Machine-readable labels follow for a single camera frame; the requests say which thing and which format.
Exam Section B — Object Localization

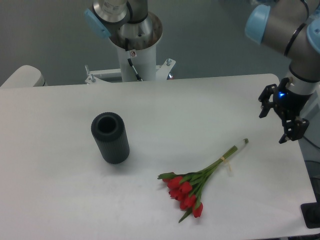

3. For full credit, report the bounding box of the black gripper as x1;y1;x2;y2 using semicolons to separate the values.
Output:
258;77;311;144

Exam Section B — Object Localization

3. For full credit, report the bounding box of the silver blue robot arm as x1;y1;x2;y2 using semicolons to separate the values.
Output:
244;0;320;144

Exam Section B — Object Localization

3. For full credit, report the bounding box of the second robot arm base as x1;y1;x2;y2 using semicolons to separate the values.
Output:
84;0;163;51

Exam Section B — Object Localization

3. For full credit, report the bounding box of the black device at table edge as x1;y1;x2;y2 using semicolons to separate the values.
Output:
300;202;320;229

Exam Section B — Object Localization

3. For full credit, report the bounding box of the red tulip bouquet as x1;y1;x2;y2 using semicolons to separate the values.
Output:
157;138;249;223

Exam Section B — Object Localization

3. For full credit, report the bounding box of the black ribbed cylindrical vase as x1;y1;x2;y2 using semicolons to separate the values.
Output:
91;112;130;164

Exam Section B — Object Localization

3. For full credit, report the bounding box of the white rounded chair back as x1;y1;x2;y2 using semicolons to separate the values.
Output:
0;65;48;89

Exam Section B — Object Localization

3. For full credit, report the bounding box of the black pedestal cable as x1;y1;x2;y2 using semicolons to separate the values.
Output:
124;37;143;82

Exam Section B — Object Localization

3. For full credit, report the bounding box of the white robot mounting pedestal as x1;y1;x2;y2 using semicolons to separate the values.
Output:
85;44;176;85

